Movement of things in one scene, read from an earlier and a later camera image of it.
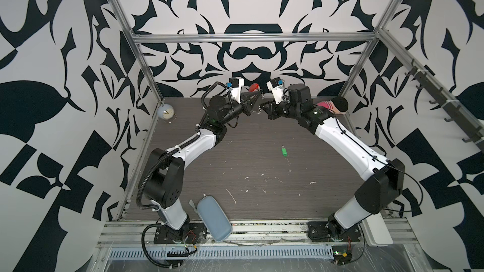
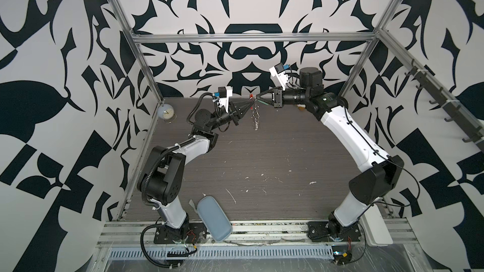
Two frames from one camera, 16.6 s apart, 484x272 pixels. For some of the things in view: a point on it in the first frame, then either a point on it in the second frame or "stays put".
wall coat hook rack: (449, 106) stays put
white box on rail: (376, 232) stays put
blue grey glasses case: (215, 218) stays put
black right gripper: (273, 111) → (278, 97)
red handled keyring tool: (254, 87) → (255, 114)
